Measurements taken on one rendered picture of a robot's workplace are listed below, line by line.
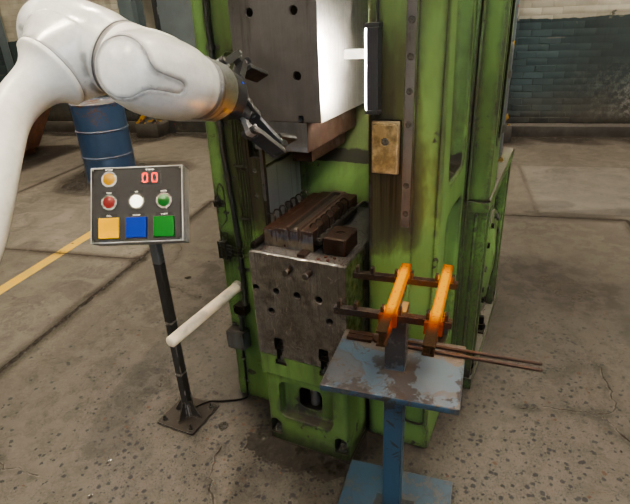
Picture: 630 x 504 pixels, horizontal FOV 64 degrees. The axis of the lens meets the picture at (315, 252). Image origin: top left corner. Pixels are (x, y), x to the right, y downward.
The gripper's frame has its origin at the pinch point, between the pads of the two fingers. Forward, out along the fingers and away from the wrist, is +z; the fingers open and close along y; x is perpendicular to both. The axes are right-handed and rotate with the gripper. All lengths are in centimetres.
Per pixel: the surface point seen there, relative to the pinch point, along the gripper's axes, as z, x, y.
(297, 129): 61, -18, -11
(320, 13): 53, 5, -34
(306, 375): 82, -63, 69
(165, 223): 58, -78, -4
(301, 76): 56, -9, -23
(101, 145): 356, -338, -184
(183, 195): 64, -70, -11
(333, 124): 81, -13, -11
